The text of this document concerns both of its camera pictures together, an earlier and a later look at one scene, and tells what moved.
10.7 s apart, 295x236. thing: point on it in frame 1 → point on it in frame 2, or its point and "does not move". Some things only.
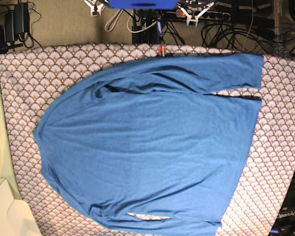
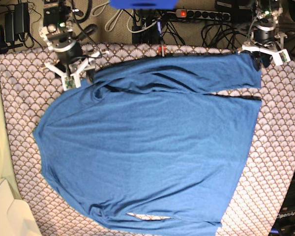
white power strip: (208, 14) does not move
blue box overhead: (143, 4) does not move
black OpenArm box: (291, 221) does not move
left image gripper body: (95, 10) → (69, 61)
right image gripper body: (192, 9) → (265, 39)
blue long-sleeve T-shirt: (146, 147) does not move
